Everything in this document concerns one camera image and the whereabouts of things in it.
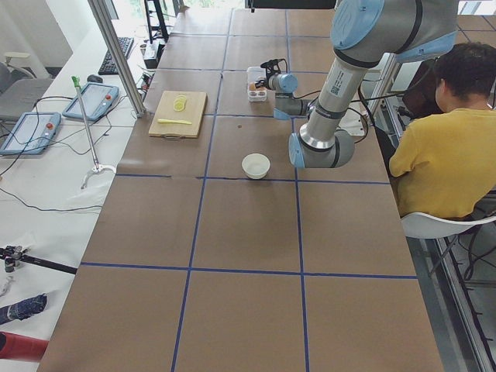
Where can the red cylinder object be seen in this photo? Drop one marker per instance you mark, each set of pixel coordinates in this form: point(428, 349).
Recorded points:
point(22, 348)

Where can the white chair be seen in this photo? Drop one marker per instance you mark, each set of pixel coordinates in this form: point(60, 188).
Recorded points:
point(420, 225)

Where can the folded blue umbrella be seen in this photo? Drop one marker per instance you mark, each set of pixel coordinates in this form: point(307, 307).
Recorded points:
point(23, 309)

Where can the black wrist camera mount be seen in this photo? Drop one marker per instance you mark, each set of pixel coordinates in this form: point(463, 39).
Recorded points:
point(272, 67)

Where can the wooden cutting board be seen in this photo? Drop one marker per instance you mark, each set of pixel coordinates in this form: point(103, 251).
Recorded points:
point(193, 112)

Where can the white ceramic bowl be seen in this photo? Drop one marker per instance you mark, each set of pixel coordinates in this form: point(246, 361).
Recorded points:
point(255, 165)

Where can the blue teach pendant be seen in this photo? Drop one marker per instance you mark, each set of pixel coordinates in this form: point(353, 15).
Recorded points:
point(31, 135)
point(97, 100)

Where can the blue teach pendant far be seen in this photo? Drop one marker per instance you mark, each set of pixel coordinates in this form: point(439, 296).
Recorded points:
point(97, 100)

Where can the black computer mouse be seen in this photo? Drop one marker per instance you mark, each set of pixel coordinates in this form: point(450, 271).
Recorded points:
point(94, 78)

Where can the blue teach pendant near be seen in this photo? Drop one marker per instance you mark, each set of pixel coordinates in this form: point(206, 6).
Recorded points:
point(31, 135)

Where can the person in yellow shirt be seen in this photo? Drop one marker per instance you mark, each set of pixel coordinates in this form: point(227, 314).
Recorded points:
point(445, 163)

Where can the yellow plastic knife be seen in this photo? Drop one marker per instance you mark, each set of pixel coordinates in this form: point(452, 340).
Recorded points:
point(174, 121)

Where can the aluminium frame post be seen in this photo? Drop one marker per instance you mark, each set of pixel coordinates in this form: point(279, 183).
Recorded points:
point(103, 19)

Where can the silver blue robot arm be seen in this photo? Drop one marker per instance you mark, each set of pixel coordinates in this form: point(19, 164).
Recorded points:
point(362, 32)

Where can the reacher grabber stick green handle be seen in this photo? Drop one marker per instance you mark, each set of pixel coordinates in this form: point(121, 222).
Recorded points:
point(97, 166)

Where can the black tripod clamp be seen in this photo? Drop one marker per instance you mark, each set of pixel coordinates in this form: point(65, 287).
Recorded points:
point(13, 256)

